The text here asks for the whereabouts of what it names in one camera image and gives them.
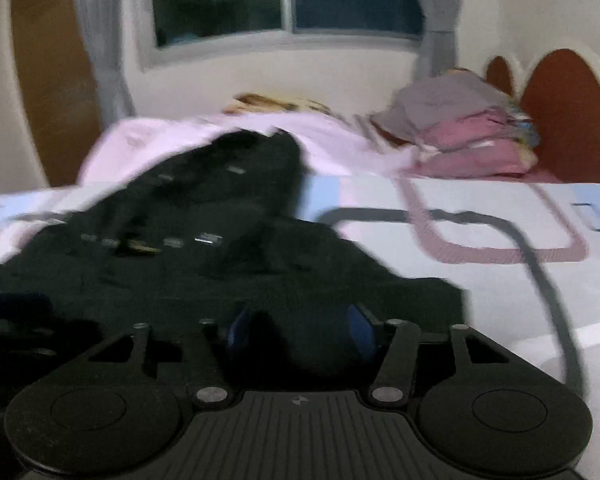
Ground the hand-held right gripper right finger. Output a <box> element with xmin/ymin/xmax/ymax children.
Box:
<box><xmin>346</xmin><ymin>304</ymin><xmax>512</xmax><ymax>405</ymax></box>

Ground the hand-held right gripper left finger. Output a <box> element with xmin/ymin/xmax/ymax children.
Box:
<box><xmin>86</xmin><ymin>309</ymin><xmax>255</xmax><ymax>407</ymax></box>

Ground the black garment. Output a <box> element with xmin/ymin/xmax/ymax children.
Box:
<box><xmin>0</xmin><ymin>127</ymin><xmax>473</xmax><ymax>433</ymax></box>

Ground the bed with patterned sheet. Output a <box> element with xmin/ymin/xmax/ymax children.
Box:
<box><xmin>0</xmin><ymin>176</ymin><xmax>600</xmax><ymax>480</ymax></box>

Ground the pink blanket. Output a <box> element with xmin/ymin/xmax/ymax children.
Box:
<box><xmin>79</xmin><ymin>110</ymin><xmax>417</xmax><ymax>187</ymax></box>

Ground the pink pillow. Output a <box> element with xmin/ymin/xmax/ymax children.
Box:
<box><xmin>414</xmin><ymin>137</ymin><xmax>537</xmax><ymax>179</ymax></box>
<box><xmin>420</xmin><ymin>109</ymin><xmax>513</xmax><ymax>150</ymax></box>

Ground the yellow patterned cloth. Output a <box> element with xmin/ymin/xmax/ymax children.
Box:
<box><xmin>222</xmin><ymin>92</ymin><xmax>332</xmax><ymax>117</ymax></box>

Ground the grey folded cloth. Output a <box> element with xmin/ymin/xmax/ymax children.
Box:
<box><xmin>371</xmin><ymin>71</ymin><xmax>512</xmax><ymax>144</ymax></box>

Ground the colourful printed cloth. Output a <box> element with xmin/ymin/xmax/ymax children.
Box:
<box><xmin>504</xmin><ymin>99</ymin><xmax>542</xmax><ymax>162</ymax></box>

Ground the brown scalloped headboard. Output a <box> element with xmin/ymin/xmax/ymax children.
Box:
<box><xmin>484</xmin><ymin>42</ymin><xmax>600</xmax><ymax>186</ymax></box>

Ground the brown wooden door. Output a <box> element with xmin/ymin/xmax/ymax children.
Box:
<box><xmin>9</xmin><ymin>0</ymin><xmax>104</xmax><ymax>187</ymax></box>

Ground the grey curtain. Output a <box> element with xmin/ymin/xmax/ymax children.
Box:
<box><xmin>406</xmin><ymin>0</ymin><xmax>475</xmax><ymax>79</ymax></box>
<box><xmin>71</xmin><ymin>0</ymin><xmax>135</xmax><ymax>122</ymax></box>

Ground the sliding glass window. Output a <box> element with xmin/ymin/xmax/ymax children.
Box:
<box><xmin>137</xmin><ymin>0</ymin><xmax>427</xmax><ymax>70</ymax></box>

